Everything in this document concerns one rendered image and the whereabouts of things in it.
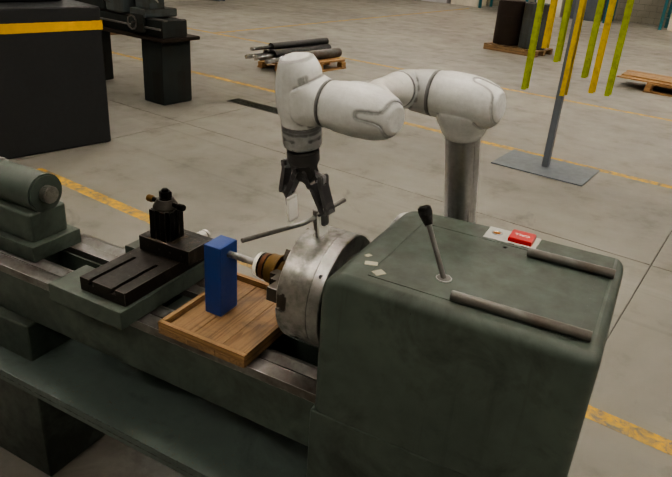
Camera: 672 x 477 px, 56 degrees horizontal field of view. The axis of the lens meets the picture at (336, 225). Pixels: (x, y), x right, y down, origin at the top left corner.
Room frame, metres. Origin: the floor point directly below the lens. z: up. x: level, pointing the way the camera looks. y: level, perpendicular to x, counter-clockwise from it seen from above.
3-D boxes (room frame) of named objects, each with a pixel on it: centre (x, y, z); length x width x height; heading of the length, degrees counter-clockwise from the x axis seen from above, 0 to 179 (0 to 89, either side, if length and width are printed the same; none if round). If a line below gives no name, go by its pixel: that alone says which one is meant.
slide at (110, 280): (1.76, 0.57, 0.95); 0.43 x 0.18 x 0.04; 153
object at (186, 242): (1.80, 0.52, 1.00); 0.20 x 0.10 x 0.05; 63
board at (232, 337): (1.59, 0.27, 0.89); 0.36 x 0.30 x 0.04; 153
